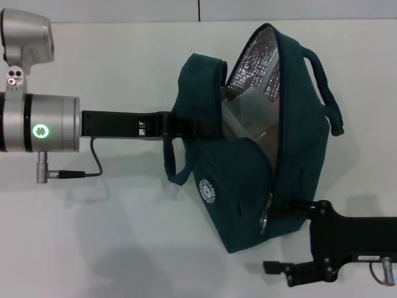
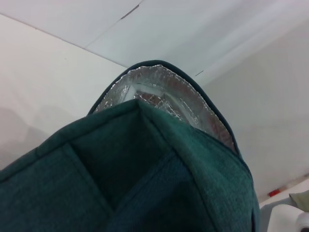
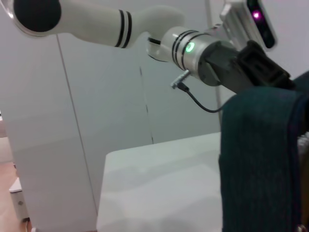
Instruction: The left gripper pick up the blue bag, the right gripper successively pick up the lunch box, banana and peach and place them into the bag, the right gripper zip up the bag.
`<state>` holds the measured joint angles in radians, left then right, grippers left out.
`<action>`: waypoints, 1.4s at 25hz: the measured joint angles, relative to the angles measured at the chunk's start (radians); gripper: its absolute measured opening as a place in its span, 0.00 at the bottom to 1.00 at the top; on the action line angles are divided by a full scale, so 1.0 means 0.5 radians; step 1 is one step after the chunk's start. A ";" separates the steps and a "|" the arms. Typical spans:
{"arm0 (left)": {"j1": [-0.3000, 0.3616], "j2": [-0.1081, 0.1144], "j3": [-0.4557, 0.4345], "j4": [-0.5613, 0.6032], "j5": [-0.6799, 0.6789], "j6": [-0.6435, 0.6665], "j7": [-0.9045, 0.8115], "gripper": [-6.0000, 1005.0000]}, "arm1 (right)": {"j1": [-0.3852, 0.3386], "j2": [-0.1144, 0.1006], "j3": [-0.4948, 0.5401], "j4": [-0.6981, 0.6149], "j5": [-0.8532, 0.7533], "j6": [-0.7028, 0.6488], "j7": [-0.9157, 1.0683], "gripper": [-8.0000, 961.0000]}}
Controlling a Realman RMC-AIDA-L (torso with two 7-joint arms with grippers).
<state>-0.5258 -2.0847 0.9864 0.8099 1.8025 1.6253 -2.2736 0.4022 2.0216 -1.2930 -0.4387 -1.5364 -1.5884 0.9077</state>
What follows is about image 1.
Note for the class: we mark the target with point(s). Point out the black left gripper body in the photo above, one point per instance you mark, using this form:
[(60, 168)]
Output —
[(108, 122)]

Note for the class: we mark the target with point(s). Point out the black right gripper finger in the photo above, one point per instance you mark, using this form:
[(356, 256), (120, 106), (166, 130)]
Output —
[(301, 208), (273, 267)]

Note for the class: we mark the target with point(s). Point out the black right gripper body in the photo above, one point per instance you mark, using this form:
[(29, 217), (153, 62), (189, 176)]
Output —
[(356, 239)]

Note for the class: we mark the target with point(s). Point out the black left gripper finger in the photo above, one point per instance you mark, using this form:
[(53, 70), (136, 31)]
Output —
[(186, 128)]

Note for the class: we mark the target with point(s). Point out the dark teal lunch bag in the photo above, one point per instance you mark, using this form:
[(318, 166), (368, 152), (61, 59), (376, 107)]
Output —
[(294, 174)]

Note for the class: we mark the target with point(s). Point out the clear blue-rimmed food container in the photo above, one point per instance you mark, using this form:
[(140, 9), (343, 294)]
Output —
[(245, 105)]

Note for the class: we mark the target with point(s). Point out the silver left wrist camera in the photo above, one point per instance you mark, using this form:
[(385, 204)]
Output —
[(26, 37)]

